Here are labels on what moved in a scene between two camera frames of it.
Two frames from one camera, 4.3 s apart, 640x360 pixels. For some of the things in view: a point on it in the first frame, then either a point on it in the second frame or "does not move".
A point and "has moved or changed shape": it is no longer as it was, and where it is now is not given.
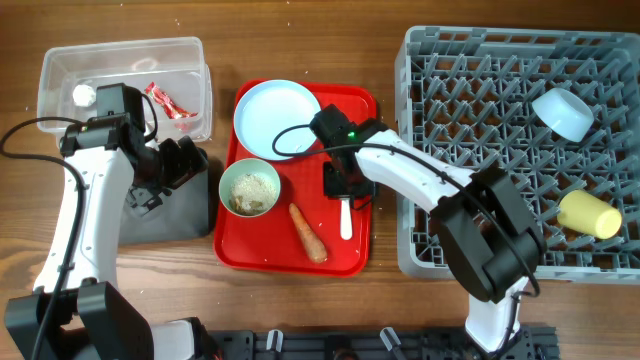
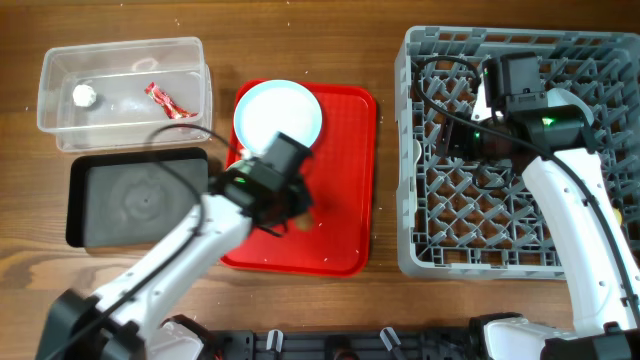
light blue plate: [268, 107] does not move
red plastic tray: [301, 236] does not move
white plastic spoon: [346, 230] has moved or changed shape
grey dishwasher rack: [557, 111] does not move
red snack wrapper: [172, 110] does not move
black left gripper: [187, 157] → [298, 201]
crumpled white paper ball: [83, 95] does not move
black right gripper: [341, 187] → [451, 138]
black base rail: [389, 343] does not move
